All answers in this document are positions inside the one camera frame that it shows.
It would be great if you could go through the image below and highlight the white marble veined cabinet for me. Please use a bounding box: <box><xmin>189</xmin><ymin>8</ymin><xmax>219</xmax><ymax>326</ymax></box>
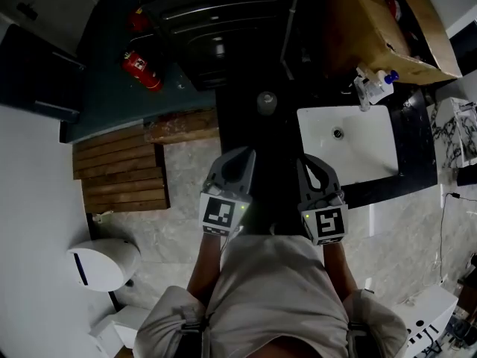
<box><xmin>426</xmin><ymin>96</ymin><xmax>477</xmax><ymax>170</ymax></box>

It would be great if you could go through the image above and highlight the black harness strap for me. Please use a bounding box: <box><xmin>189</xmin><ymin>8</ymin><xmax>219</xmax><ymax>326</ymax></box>
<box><xmin>177</xmin><ymin>306</ymin><xmax>209</xmax><ymax>358</ymax></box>
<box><xmin>346</xmin><ymin>321</ymin><xmax>368</xmax><ymax>358</ymax></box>

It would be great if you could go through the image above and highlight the person's left forearm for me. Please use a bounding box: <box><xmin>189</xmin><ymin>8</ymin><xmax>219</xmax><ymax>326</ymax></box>
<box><xmin>186</xmin><ymin>232</ymin><xmax>225</xmax><ymax>306</ymax></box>

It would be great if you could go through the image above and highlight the red fire extinguisher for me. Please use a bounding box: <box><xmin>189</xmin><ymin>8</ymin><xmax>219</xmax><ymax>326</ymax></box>
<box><xmin>125</xmin><ymin>7</ymin><xmax>153</xmax><ymax>34</ymax></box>
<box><xmin>121</xmin><ymin>49</ymin><xmax>164</xmax><ymax>93</ymax></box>

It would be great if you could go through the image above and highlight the brown wooden step platform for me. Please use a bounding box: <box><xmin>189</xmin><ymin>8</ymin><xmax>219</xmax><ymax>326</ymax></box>
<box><xmin>72</xmin><ymin>109</ymin><xmax>221</xmax><ymax>215</ymax></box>

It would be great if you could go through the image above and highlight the white toilet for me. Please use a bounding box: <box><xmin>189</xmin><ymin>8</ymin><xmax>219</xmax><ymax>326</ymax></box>
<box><xmin>88</xmin><ymin>305</ymin><xmax>151</xmax><ymax>358</ymax></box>

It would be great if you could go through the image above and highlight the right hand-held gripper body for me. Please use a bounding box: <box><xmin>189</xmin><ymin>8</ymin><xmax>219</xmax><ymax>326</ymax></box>
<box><xmin>297</xmin><ymin>188</ymin><xmax>350</xmax><ymax>247</ymax></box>

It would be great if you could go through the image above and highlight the white rectangular sink basin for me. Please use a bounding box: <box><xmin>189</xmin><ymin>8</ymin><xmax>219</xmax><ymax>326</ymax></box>
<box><xmin>296</xmin><ymin>104</ymin><xmax>400</xmax><ymax>187</ymax></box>

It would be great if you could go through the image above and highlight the black drawer cabinet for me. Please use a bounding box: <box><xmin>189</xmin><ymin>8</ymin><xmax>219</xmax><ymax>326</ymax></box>
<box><xmin>121</xmin><ymin>0</ymin><xmax>303</xmax><ymax>92</ymax></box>

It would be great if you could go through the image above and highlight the white wall pipe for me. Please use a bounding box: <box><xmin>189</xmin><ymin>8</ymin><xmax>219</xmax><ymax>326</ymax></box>
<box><xmin>279</xmin><ymin>0</ymin><xmax>300</xmax><ymax>81</ymax></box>

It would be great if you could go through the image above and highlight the person's beige shirt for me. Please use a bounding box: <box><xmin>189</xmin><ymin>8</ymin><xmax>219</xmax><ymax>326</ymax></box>
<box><xmin>133</xmin><ymin>234</ymin><xmax>410</xmax><ymax>358</ymax></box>

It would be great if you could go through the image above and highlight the black marble sink countertop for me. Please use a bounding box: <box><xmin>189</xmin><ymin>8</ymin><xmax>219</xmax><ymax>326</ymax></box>
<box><xmin>215</xmin><ymin>82</ymin><xmax>439</xmax><ymax>238</ymax></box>

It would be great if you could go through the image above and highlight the white cylindrical trash can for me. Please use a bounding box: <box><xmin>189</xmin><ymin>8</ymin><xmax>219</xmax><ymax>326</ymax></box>
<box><xmin>66</xmin><ymin>237</ymin><xmax>142</xmax><ymax>293</ymax></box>

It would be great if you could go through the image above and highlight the person's right forearm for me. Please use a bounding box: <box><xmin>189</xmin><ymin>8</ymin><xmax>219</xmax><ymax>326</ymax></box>
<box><xmin>321</xmin><ymin>242</ymin><xmax>359</xmax><ymax>301</ymax></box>

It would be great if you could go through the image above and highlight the black power cable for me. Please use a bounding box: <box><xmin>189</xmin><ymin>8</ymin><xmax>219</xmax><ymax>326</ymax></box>
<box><xmin>438</xmin><ymin>191</ymin><xmax>477</xmax><ymax>283</ymax></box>

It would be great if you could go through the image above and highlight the black flat case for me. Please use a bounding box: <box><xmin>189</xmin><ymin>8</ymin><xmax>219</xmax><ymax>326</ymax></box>
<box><xmin>0</xmin><ymin>23</ymin><xmax>86</xmax><ymax>125</ymax></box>

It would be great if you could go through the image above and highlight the white device with black buttons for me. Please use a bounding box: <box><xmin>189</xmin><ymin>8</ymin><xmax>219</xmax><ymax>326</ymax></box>
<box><xmin>390</xmin><ymin>284</ymin><xmax>460</xmax><ymax>358</ymax></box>

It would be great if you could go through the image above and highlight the white bottle with blue cap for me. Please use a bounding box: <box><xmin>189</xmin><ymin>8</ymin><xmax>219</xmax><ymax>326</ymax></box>
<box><xmin>367</xmin><ymin>69</ymin><xmax>401</xmax><ymax>104</ymax></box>

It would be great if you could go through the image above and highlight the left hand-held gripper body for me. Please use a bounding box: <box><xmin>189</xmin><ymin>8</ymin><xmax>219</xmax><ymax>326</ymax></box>
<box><xmin>199</xmin><ymin>183</ymin><xmax>252</xmax><ymax>237</ymax></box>

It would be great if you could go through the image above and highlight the chrome faucet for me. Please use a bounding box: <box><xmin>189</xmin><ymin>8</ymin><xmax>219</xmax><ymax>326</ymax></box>
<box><xmin>353</xmin><ymin>66</ymin><xmax>374</xmax><ymax>113</ymax></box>

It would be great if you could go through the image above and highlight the large open cardboard box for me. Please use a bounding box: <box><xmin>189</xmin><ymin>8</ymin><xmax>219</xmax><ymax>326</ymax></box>
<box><xmin>323</xmin><ymin>0</ymin><xmax>464</xmax><ymax>86</ymax></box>

